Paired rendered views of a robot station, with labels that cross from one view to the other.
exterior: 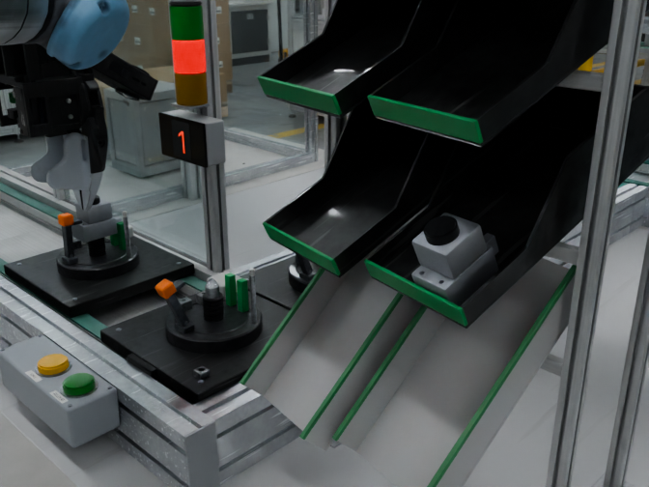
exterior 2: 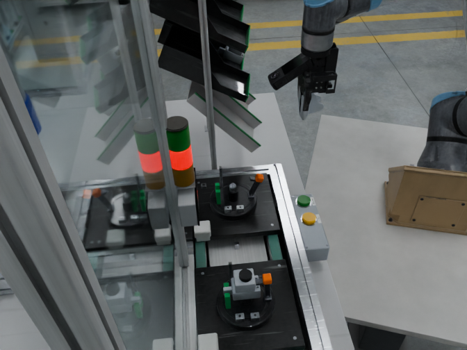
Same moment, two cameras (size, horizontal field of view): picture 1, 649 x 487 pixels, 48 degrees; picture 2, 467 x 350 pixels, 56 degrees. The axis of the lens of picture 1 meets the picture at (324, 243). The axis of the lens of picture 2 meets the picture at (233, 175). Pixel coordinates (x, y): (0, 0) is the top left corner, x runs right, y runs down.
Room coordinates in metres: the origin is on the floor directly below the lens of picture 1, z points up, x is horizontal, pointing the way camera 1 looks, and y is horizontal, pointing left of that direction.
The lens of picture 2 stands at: (1.63, 0.77, 1.93)
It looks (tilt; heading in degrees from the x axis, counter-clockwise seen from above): 43 degrees down; 221
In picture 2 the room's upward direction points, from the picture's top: 2 degrees counter-clockwise
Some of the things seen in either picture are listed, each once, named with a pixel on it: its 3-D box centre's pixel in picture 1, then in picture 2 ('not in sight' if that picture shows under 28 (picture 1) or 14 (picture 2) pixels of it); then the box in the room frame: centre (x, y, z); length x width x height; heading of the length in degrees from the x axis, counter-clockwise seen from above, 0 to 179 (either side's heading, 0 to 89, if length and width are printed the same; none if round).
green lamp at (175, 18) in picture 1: (186, 22); (177, 135); (1.17, 0.21, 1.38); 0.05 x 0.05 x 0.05
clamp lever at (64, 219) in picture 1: (71, 234); (263, 286); (1.16, 0.43, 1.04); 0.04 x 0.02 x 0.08; 136
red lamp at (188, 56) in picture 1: (188, 55); (180, 153); (1.17, 0.21, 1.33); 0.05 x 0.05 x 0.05
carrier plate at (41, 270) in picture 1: (99, 269); (245, 305); (1.19, 0.40, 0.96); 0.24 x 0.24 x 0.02; 46
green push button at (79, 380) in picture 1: (79, 386); (303, 201); (0.81, 0.32, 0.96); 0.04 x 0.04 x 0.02
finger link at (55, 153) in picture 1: (58, 169); (312, 107); (0.77, 0.29, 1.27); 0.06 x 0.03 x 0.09; 136
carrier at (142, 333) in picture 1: (213, 302); (233, 192); (0.95, 0.16, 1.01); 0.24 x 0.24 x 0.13; 46
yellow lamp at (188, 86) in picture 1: (191, 87); (182, 171); (1.17, 0.21, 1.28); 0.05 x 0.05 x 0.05
